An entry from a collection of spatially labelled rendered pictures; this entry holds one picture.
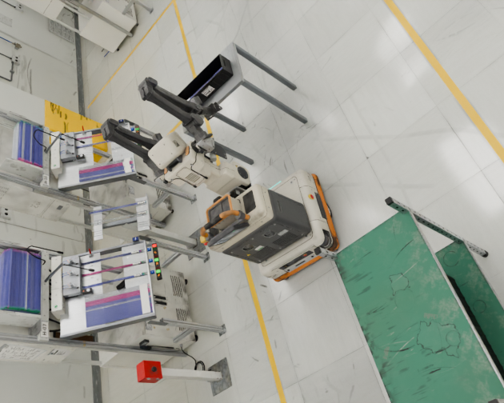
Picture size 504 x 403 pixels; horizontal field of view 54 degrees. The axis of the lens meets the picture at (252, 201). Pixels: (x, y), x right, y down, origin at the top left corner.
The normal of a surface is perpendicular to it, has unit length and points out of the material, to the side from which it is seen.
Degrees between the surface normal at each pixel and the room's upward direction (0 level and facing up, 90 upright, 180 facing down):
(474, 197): 0
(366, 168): 0
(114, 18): 90
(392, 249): 0
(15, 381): 89
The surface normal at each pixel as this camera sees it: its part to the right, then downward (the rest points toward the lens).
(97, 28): 0.24, 0.78
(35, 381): 0.67, -0.57
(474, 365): -0.69, -0.28
